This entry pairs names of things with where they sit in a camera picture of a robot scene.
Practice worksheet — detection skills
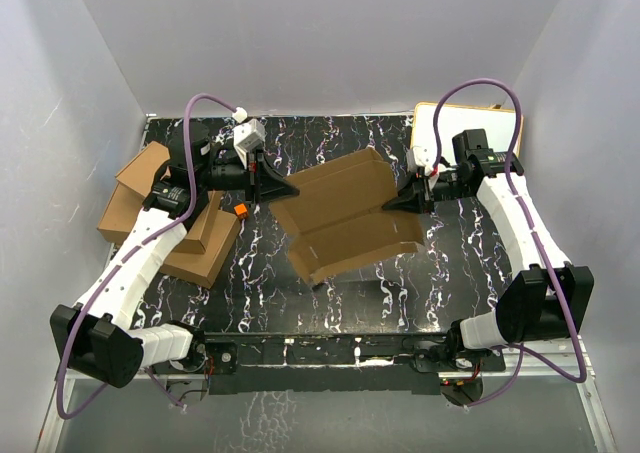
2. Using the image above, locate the bottom folded cardboard box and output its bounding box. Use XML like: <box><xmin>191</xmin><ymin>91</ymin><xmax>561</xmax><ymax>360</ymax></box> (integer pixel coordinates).
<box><xmin>159</xmin><ymin>211</ymin><xmax>241</xmax><ymax>288</ymax></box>

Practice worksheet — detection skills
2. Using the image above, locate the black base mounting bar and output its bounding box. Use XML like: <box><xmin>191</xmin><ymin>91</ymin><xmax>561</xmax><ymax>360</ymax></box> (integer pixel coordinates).
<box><xmin>154</xmin><ymin>333</ymin><xmax>506</xmax><ymax>395</ymax></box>

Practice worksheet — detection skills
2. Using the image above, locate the middle folded cardboard box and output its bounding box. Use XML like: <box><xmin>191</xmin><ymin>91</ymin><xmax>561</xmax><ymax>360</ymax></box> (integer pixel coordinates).
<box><xmin>97</xmin><ymin>184</ymin><xmax>223</xmax><ymax>254</ymax></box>

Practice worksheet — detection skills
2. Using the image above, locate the small orange block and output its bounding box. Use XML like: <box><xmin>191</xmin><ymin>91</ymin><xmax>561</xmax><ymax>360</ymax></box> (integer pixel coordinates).
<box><xmin>233</xmin><ymin>203</ymin><xmax>249</xmax><ymax>220</ymax></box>

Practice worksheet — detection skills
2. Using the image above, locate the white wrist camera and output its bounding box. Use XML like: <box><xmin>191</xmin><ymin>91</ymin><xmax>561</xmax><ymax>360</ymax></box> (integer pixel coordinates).
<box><xmin>233</xmin><ymin>119</ymin><xmax>266</xmax><ymax>167</ymax></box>
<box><xmin>406</xmin><ymin>146</ymin><xmax>435</xmax><ymax>176</ymax></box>

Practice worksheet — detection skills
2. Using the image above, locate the brown cardboard box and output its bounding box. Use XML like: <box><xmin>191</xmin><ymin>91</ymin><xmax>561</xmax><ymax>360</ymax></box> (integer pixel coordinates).
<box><xmin>270</xmin><ymin>147</ymin><xmax>424</xmax><ymax>285</ymax></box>

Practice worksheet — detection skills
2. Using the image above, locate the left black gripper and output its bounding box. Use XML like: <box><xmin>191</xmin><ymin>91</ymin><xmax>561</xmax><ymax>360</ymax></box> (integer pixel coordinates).
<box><xmin>198</xmin><ymin>145</ymin><xmax>300</xmax><ymax>209</ymax></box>

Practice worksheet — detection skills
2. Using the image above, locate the top small folded cardboard box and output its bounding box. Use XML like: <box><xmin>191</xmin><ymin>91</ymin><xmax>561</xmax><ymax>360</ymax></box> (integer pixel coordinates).
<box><xmin>115</xmin><ymin>141</ymin><xmax>170</xmax><ymax>199</ymax></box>

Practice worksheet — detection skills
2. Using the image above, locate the white board yellow frame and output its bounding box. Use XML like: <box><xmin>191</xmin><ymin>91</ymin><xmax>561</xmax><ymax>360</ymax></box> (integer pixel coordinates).
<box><xmin>410</xmin><ymin>102</ymin><xmax>516</xmax><ymax>166</ymax></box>

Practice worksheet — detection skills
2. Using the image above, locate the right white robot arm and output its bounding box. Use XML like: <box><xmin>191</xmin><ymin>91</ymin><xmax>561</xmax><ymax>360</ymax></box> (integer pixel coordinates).
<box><xmin>382</xmin><ymin>129</ymin><xmax>594</xmax><ymax>370</ymax></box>

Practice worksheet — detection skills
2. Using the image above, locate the aluminium frame rail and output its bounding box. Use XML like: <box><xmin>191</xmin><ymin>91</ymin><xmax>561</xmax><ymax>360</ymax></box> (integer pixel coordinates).
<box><xmin>37</xmin><ymin>340</ymin><xmax>617</xmax><ymax>452</ymax></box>

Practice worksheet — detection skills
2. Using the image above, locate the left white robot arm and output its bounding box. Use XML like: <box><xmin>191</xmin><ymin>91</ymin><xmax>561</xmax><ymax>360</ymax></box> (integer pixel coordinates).
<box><xmin>50</xmin><ymin>119</ymin><xmax>299</xmax><ymax>388</ymax></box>

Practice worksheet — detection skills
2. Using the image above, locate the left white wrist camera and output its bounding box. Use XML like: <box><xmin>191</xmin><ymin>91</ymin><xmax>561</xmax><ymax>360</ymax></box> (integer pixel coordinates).
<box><xmin>233</xmin><ymin>119</ymin><xmax>266</xmax><ymax>167</ymax></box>

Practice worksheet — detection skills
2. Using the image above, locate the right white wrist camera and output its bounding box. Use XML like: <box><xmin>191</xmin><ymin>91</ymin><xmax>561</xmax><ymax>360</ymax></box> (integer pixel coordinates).
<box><xmin>406</xmin><ymin>146</ymin><xmax>435</xmax><ymax>176</ymax></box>

